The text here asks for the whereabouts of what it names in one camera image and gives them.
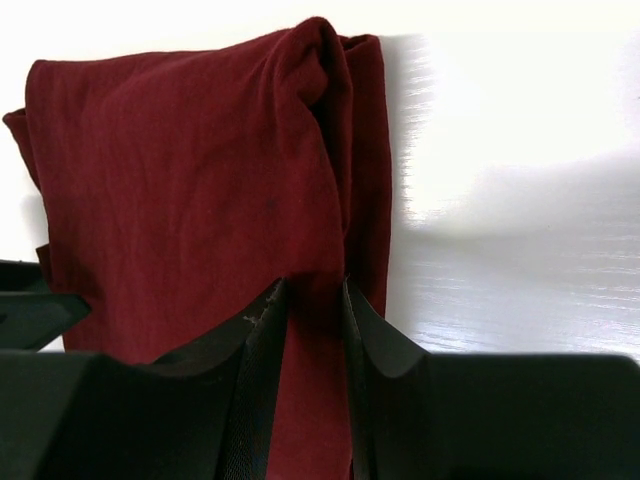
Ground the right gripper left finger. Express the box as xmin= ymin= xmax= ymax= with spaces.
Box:
xmin=1 ymin=279 xmax=287 ymax=479

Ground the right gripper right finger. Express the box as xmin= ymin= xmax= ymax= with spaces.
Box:
xmin=342 ymin=281 xmax=639 ymax=479

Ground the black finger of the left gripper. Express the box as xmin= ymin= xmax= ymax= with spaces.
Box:
xmin=1 ymin=260 xmax=91 ymax=351

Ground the dark red t shirt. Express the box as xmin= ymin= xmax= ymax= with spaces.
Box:
xmin=4 ymin=17 xmax=392 ymax=479

